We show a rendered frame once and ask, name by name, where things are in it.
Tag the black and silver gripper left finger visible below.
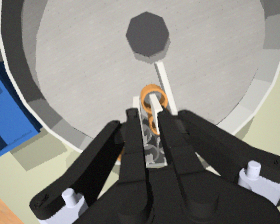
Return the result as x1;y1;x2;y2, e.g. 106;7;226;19
29;96;150;224

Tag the blue square tray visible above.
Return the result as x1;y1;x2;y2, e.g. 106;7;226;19
0;49;44;156

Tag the grey round turning table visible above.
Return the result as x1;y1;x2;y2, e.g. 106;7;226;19
0;0;280;153

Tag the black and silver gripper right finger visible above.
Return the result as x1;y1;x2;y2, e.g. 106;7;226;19
149;94;280;218

